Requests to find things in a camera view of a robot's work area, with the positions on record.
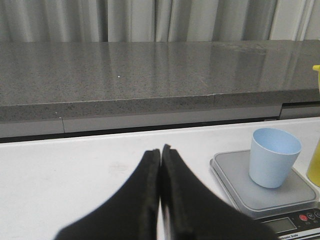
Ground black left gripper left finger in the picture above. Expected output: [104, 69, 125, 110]
[55, 149, 161, 240]

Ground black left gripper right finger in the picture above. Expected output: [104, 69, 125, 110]
[160, 144, 277, 240]

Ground light blue plastic cup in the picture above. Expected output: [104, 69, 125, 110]
[248, 128, 302, 189]

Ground yellow squeeze bottle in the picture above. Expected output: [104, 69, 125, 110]
[306, 64, 320, 188]

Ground silver digital kitchen scale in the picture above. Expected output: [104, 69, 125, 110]
[210, 150, 320, 240]

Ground grey stone countertop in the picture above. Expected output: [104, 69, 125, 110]
[0, 40, 320, 142]

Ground grey curtain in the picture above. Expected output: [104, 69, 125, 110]
[0, 0, 320, 42]

